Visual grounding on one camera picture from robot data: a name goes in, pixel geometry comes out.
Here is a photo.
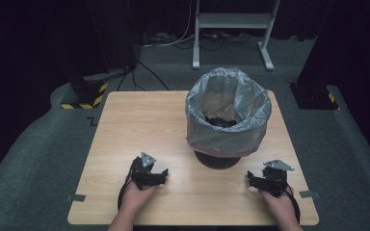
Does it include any grey plastic trash bag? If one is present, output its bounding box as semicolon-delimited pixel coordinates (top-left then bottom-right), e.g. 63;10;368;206
185;66;273;159

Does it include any yellow-black striped stand base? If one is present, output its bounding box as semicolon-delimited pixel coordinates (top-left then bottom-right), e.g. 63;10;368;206
60;81;110;111
288;82;342;111

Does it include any left hand-held gripper black cable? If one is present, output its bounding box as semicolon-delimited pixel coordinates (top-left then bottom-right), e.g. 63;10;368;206
117;158;137;212

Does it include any black floor cable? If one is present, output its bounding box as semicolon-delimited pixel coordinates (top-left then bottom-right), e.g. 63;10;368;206
117;60;171;92

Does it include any person's left hand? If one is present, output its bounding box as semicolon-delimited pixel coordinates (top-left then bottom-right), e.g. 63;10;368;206
119;182;159;216

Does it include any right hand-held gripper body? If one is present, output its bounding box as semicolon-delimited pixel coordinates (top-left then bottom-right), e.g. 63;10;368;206
257;159;296;198

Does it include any bundle of black floor cables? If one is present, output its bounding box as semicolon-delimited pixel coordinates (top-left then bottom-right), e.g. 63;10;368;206
142;31;262;52

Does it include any black mesh waste bin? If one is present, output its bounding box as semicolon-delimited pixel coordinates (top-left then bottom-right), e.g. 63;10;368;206
194;149;242;170

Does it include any right hand-held gripper black cable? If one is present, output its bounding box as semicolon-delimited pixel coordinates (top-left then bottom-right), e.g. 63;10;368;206
282;184;302;224

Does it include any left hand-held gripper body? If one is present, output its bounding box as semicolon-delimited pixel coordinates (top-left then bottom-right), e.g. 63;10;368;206
129;151;162;191

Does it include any white floor cable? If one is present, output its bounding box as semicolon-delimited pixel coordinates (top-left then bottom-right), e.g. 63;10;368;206
140;0;197;50

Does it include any person's right hand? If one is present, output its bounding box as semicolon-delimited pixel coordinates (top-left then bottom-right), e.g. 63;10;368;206
257;187;296;223

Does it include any white metal stand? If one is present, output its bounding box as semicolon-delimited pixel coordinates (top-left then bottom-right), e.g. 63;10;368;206
191;0;282;72

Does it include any hand-held gripper black cable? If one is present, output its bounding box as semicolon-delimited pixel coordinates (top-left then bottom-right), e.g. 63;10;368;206
282;184;302;224
117;158;137;212

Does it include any grey tape piece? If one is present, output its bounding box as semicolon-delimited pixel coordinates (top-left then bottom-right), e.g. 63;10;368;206
299;190;322;199
65;193;87;203

